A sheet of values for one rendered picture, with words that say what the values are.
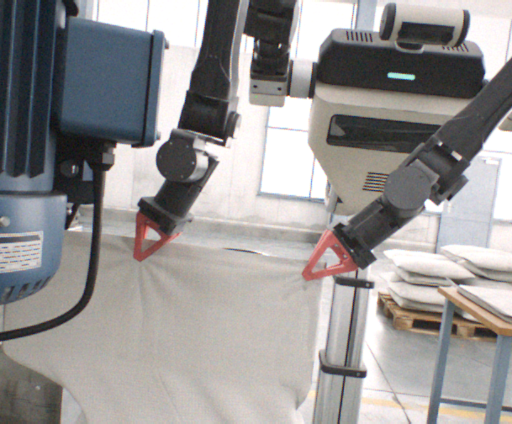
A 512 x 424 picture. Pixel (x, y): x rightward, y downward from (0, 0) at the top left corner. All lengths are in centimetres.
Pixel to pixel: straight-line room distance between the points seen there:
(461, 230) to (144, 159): 647
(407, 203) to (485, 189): 894
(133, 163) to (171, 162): 855
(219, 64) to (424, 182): 32
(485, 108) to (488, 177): 886
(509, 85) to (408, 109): 40
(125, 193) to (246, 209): 250
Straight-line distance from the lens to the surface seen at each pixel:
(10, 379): 124
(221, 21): 63
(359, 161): 110
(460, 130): 66
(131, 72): 36
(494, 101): 67
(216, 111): 64
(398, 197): 58
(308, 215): 871
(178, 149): 58
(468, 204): 939
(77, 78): 36
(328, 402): 135
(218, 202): 874
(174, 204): 66
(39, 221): 36
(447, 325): 242
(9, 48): 34
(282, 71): 101
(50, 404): 122
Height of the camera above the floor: 120
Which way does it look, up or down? 5 degrees down
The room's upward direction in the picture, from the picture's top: 6 degrees clockwise
